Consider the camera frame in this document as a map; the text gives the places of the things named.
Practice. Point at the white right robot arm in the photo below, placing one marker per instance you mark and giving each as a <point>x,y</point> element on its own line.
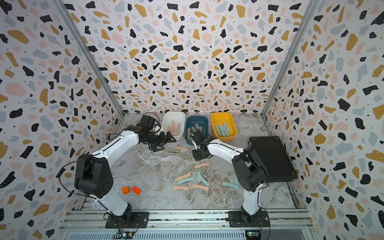
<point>250,171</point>

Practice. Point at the black case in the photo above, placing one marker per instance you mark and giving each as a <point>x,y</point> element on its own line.
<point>274,157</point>

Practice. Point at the mint knife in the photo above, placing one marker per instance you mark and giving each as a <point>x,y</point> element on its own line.
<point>186,180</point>
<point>224,131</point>

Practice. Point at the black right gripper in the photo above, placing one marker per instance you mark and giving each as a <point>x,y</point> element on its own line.
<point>196,158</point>

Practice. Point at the yellow storage box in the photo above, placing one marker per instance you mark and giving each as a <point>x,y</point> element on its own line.
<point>227,120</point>

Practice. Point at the pink knife top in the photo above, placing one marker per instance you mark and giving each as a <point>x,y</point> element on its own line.
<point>182,148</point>

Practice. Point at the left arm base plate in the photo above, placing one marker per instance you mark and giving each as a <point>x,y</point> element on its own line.
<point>130,220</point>

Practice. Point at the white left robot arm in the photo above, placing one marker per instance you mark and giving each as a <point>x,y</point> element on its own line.
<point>93,171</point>

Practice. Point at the aluminium frame post left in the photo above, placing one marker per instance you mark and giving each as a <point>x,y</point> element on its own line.
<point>66,17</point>

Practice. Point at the orange block large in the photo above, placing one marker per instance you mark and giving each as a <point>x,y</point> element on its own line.
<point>136,190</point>

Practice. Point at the mint knife horizontal right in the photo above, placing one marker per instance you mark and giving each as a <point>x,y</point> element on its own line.
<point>230,185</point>

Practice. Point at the green knife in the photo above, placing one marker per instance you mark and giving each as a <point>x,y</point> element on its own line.
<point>198,127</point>

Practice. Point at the dark teal storage box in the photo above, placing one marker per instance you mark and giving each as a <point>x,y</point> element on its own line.
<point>193,124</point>

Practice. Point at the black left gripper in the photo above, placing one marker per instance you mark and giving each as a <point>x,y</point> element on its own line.
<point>163,141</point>

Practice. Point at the orange block small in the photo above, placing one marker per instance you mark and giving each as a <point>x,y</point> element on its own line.
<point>126,190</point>

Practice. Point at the aluminium frame post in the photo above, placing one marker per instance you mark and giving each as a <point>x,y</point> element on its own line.
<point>66,17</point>
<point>291,52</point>

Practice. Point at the pink knife diagonal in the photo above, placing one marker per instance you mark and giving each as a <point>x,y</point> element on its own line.
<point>178,127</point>

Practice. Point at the white storage box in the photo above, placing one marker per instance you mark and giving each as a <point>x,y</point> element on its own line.
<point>178,117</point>

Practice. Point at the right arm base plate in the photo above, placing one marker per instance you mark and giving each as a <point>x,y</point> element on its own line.
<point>241,219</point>

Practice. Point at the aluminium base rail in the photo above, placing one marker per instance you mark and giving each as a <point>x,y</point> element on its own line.
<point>275,224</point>

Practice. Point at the aluminium frame post right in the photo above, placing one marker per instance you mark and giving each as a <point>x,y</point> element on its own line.
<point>291,52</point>

